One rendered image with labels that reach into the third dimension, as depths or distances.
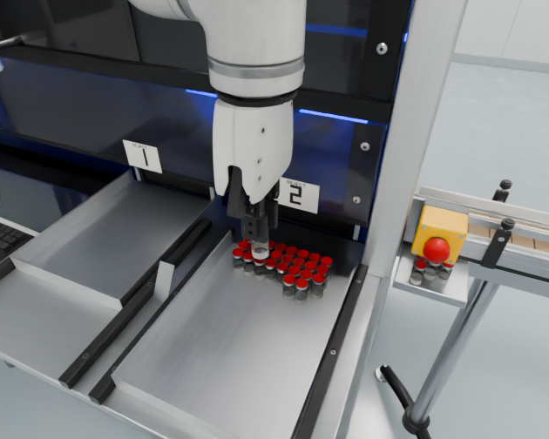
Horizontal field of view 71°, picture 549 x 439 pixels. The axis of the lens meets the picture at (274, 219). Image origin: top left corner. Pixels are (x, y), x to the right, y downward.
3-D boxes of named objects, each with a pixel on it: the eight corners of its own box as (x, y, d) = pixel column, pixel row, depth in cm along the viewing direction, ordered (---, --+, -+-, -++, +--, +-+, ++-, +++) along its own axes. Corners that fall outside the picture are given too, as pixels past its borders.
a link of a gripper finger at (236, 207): (242, 131, 37) (259, 155, 42) (214, 206, 35) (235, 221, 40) (254, 133, 36) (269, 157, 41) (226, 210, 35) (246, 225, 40)
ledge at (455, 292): (403, 241, 83) (405, 235, 82) (467, 259, 79) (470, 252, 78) (391, 287, 73) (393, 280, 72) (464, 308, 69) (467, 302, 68)
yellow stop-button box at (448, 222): (415, 229, 71) (424, 198, 67) (457, 239, 69) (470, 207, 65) (409, 255, 66) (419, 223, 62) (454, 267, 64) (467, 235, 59)
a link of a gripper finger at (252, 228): (241, 186, 42) (244, 233, 46) (227, 202, 40) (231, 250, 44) (268, 193, 41) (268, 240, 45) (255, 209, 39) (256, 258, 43)
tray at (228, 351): (230, 242, 80) (229, 230, 78) (353, 280, 72) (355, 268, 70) (117, 388, 56) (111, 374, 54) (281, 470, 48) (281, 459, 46)
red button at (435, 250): (422, 246, 65) (428, 229, 63) (447, 253, 64) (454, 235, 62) (419, 261, 63) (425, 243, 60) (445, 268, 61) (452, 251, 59)
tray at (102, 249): (132, 179, 99) (130, 168, 96) (222, 204, 91) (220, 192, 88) (16, 269, 74) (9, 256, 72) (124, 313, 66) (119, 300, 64)
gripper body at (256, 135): (245, 57, 40) (248, 153, 47) (189, 88, 33) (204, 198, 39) (314, 66, 38) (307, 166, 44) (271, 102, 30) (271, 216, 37)
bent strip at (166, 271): (166, 282, 72) (160, 260, 68) (179, 287, 71) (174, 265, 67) (114, 344, 62) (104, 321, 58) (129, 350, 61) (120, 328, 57)
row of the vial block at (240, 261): (236, 263, 75) (235, 246, 72) (324, 292, 70) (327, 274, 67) (231, 271, 74) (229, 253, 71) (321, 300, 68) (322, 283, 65)
